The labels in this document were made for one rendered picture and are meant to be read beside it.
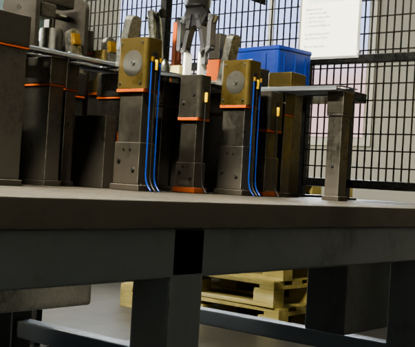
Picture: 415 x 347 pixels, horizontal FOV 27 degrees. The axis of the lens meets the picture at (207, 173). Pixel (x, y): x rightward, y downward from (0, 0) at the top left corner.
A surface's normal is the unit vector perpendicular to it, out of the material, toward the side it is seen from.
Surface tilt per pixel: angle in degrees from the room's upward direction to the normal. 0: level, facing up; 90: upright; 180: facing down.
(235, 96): 90
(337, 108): 90
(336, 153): 90
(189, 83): 90
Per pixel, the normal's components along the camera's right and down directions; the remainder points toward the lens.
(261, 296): -0.65, -0.04
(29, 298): 0.77, 0.04
